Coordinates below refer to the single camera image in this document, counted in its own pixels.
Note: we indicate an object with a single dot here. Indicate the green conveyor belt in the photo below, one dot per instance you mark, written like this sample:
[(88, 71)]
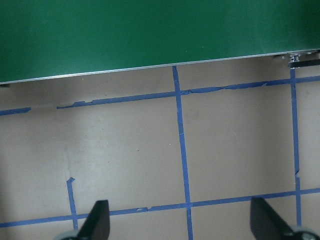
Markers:
[(150, 32)]

